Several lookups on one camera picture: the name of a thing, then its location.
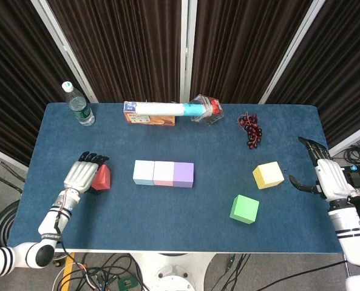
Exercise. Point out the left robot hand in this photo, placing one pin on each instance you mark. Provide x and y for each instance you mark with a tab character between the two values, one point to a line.
78	177

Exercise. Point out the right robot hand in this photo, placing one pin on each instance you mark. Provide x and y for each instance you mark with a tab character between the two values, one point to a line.
333	180

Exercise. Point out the red cube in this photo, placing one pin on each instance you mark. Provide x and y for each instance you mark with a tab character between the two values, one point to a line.
102	179

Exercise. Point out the yellow cube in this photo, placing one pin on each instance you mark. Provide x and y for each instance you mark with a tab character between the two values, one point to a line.
269	174

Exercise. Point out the light blue cube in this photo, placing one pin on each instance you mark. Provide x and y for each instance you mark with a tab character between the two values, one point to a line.
143	171

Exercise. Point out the pink cube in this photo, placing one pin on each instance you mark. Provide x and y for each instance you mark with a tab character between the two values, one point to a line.
164	171

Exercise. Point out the purple cube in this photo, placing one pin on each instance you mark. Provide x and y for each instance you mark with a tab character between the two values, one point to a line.
183	172

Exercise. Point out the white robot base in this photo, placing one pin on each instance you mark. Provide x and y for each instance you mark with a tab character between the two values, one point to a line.
170	272

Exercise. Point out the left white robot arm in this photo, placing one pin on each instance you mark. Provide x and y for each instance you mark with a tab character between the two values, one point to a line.
50	224

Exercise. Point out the green cube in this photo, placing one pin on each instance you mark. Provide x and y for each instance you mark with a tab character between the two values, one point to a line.
244	209

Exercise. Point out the power strip with lit switches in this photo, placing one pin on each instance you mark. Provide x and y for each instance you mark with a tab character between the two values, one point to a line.
358	167

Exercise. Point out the clear plastic water bottle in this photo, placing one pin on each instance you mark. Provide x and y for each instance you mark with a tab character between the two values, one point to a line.
78	104

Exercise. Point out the orange biscuit box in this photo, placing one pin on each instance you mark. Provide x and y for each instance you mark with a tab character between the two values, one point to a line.
149	119

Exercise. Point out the dark red grape bunch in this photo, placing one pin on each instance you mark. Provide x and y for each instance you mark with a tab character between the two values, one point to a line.
252	130

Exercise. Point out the white paper roll blue band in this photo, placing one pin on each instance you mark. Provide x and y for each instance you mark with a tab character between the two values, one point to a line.
161	109

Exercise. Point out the blue fabric table cover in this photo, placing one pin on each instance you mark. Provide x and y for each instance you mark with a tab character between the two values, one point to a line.
179	218

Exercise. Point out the green floor device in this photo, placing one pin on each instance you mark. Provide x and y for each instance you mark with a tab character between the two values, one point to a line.
126	283

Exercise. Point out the dark brown pleated curtain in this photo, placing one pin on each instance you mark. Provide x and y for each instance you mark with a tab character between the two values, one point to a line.
122	45
243	45
9	75
343	60

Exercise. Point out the clear plastic box red contents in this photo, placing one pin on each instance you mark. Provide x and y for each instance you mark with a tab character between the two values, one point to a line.
211	116

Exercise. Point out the white partition base rail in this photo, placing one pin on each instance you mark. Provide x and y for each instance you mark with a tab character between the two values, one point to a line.
349	141
3	156

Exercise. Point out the white partition post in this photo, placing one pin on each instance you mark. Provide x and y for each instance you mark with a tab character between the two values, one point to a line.
62	45
188	45
293	45

